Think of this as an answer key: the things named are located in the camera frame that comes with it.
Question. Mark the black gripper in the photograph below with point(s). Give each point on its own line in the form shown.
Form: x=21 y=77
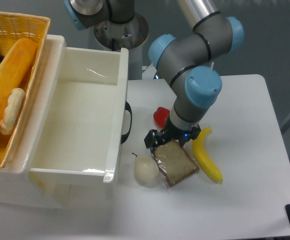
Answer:
x=169 y=133

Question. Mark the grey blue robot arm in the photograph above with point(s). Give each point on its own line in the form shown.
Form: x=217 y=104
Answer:
x=181 y=63

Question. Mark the red bell pepper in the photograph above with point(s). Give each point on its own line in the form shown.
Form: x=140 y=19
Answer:
x=160 y=116

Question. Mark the yellow banana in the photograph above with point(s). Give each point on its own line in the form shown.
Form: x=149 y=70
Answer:
x=202 y=158

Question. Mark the bagged brown bread slice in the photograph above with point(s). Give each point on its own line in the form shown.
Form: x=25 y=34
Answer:
x=174 y=163

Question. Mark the white open drawer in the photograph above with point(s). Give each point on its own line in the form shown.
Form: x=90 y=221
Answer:
x=81 y=137

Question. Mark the white drawer cabinet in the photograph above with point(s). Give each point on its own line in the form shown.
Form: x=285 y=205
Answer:
x=18 y=185

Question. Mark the orange baguette loaf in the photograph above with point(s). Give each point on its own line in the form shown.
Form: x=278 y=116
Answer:
x=14 y=67

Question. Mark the yellow wicker basket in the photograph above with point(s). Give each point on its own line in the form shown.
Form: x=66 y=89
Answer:
x=14 y=26

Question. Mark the black drawer handle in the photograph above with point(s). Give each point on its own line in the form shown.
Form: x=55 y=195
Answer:
x=127 y=122

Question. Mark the white table clamp bracket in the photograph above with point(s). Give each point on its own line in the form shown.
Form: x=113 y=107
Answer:
x=148 y=72

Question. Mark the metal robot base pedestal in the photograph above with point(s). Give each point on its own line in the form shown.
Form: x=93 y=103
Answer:
x=131 y=35

